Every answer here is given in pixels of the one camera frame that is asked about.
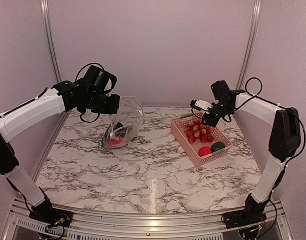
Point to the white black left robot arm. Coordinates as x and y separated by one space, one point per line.
49 103

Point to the green bell pepper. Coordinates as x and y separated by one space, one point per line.
217 146

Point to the dark purple eggplant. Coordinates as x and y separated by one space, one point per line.
107 134

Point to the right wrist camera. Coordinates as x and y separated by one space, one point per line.
200 105

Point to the red yellow lychee bunch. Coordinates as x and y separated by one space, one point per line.
196 131

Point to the clear zip top bag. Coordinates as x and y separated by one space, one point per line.
130 113

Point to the pink red apple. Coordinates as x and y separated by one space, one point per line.
204 151

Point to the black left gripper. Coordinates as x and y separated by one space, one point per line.
112 108

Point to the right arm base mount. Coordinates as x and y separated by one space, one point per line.
251 214

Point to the pink perforated plastic basket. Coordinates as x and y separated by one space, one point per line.
177 126

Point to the aluminium frame post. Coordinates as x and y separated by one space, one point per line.
51 46
250 43

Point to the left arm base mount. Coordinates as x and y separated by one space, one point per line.
44 212

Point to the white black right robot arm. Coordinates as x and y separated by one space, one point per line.
285 137

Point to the aluminium front rail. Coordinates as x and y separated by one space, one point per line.
100 225

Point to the right aluminium frame post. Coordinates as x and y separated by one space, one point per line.
250 43

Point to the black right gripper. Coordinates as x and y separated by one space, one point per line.
211 122

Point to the left aluminium frame post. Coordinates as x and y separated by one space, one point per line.
51 46

